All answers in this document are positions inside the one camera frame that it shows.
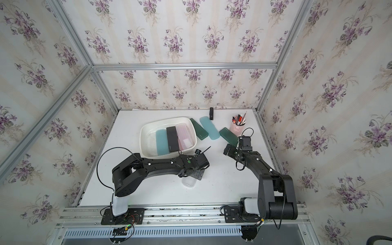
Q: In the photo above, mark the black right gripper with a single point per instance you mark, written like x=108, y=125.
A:
x=230, y=152

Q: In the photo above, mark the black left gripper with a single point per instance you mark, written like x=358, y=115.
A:
x=199, y=174

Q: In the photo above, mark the dark green pencil case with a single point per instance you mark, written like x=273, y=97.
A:
x=201, y=133
x=229, y=137

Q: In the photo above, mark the pink pencil case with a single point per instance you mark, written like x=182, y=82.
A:
x=180, y=144

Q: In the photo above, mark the black pencil case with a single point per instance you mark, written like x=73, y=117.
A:
x=172, y=139

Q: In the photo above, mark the teal pencil case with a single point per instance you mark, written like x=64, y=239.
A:
x=162, y=142

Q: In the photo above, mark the white plastic storage box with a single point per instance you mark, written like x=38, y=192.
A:
x=183, y=125

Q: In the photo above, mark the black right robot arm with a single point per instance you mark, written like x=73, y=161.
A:
x=276, y=197

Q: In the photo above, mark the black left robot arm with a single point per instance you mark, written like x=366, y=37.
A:
x=129, y=174

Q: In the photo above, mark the light blue pencil case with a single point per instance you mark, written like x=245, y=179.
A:
x=210, y=128

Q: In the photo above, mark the pink pen cup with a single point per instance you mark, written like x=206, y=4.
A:
x=238, y=124

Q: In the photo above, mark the small black device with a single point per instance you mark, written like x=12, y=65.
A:
x=211, y=113

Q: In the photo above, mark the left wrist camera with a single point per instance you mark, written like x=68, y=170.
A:
x=201, y=160

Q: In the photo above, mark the aluminium rail frame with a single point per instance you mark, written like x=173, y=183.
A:
x=182, y=221

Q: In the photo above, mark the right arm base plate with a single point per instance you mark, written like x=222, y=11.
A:
x=236, y=215

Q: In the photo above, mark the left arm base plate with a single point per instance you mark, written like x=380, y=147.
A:
x=132, y=216

